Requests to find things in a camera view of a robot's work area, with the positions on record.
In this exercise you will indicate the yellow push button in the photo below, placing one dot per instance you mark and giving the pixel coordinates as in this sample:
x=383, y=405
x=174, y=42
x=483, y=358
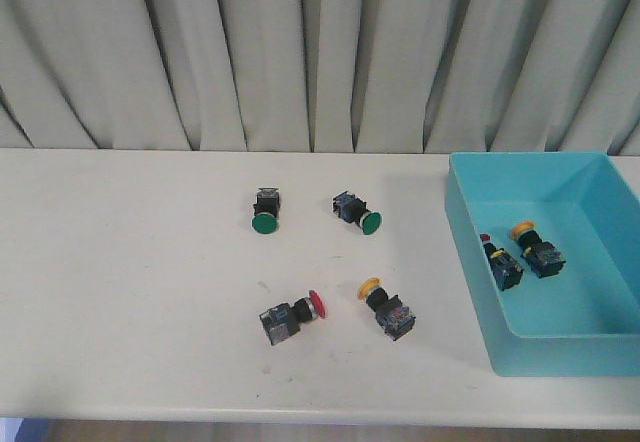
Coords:
x=542, y=257
x=394, y=317

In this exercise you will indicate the red push button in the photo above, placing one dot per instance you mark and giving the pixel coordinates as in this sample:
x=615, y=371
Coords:
x=284, y=320
x=506, y=270

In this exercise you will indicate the green push button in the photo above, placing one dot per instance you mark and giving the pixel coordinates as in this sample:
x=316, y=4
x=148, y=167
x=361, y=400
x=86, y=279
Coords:
x=353, y=210
x=265, y=219

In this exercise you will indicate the green push button left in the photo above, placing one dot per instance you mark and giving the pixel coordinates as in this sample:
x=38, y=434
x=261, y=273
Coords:
x=265, y=219

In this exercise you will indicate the grey pleated curtain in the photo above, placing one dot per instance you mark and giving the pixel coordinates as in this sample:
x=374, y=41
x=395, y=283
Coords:
x=356, y=76

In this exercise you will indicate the blue plastic box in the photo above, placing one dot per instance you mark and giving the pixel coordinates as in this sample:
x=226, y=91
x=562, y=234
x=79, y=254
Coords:
x=582, y=321

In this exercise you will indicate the red push button lying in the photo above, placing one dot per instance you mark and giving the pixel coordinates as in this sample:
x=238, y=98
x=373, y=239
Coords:
x=284, y=320

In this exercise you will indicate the yellow push button lying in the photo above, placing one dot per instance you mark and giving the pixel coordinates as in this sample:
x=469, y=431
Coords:
x=394, y=317

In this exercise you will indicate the green push button right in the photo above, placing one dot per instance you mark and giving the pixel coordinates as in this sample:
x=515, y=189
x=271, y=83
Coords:
x=353, y=210

